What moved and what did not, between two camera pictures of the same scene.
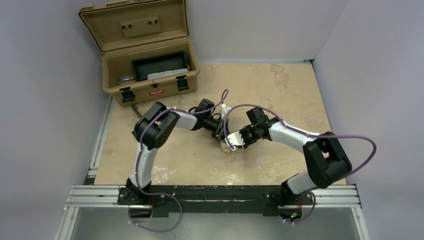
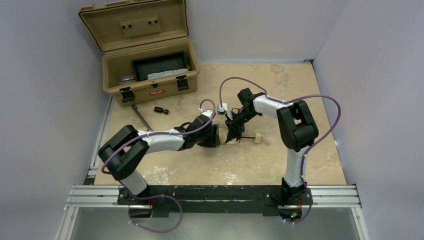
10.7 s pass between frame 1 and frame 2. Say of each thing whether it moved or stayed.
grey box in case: stayed
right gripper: moved
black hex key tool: stayed
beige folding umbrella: moved
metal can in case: stayed
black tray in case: stayed
